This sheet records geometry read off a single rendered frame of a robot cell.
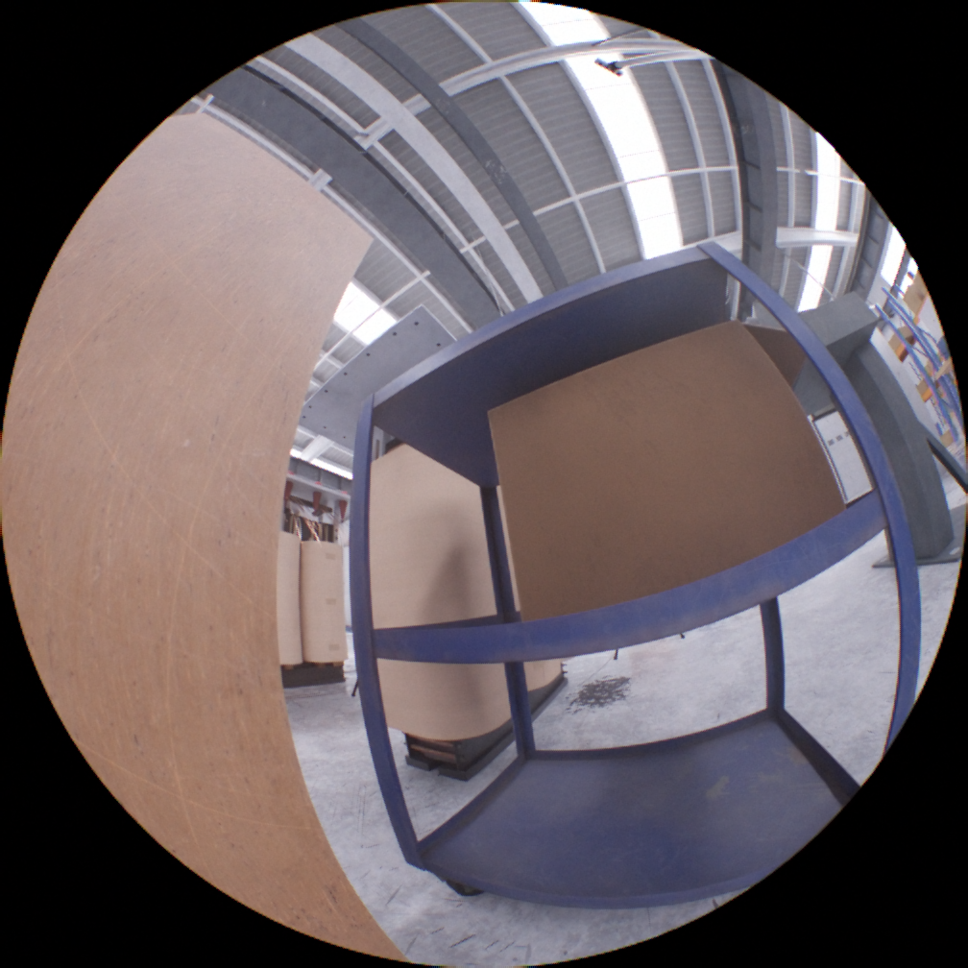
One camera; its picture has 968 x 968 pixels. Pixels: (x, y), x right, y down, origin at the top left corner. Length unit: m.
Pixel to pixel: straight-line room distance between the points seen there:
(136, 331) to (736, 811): 0.73
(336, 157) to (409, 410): 4.07
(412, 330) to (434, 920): 1.38
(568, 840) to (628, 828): 0.09
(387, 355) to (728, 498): 0.99
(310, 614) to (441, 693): 1.70
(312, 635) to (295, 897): 2.26
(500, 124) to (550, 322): 9.41
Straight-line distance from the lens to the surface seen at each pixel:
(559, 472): 0.34
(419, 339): 0.99
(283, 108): 4.67
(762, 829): 0.57
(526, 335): 0.41
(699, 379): 0.39
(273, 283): 0.21
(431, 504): 0.82
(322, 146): 4.41
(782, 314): 0.40
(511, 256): 8.53
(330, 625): 2.37
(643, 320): 0.46
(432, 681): 0.79
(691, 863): 0.53
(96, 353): 0.15
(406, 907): 0.68
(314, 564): 2.39
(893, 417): 1.91
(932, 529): 1.95
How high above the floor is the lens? 0.56
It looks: 24 degrees up
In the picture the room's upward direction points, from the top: 8 degrees counter-clockwise
